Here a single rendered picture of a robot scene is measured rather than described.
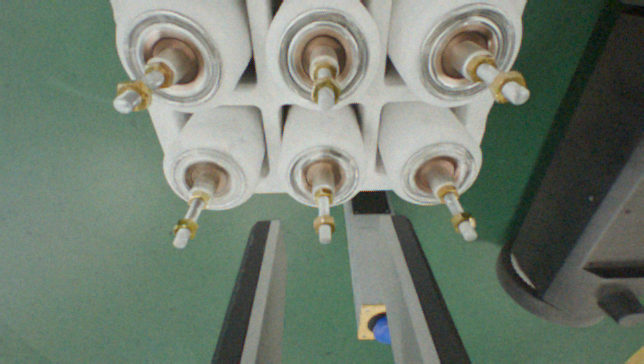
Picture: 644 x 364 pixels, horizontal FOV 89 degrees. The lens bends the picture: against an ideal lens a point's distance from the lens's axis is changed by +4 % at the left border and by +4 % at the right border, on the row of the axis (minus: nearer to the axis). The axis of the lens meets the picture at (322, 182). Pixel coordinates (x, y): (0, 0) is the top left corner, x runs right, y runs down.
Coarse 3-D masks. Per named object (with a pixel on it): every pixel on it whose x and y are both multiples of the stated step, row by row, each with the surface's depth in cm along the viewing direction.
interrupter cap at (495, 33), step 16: (448, 16) 24; (464, 16) 24; (480, 16) 24; (496, 16) 24; (432, 32) 25; (448, 32) 25; (464, 32) 25; (480, 32) 25; (496, 32) 25; (512, 32) 25; (432, 48) 26; (448, 48) 26; (496, 48) 26; (512, 48) 25; (432, 64) 26; (448, 64) 27; (432, 80) 27; (448, 80) 27; (464, 80) 27; (448, 96) 28; (464, 96) 28
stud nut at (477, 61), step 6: (486, 54) 23; (474, 60) 23; (480, 60) 23; (486, 60) 23; (492, 60) 23; (468, 66) 24; (474, 66) 23; (468, 72) 24; (474, 72) 23; (474, 78) 23; (480, 78) 23
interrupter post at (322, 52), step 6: (318, 48) 25; (324, 48) 25; (330, 48) 25; (312, 54) 25; (318, 54) 24; (324, 54) 23; (330, 54) 24; (312, 60) 24; (318, 60) 23; (330, 60) 23; (336, 60) 24; (312, 66) 23; (336, 66) 23; (336, 78) 24
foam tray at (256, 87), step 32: (128, 0) 30; (256, 0) 30; (384, 0) 30; (512, 0) 30; (256, 32) 31; (384, 32) 32; (256, 64) 33; (384, 64) 33; (256, 96) 35; (384, 96) 35; (160, 128) 37; (480, 128) 38; (256, 192) 43
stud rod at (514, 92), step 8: (488, 64) 23; (480, 72) 23; (488, 72) 22; (496, 72) 21; (488, 80) 22; (504, 88) 20; (512, 88) 19; (520, 88) 19; (504, 96) 20; (512, 96) 19; (520, 96) 19; (528, 96) 19
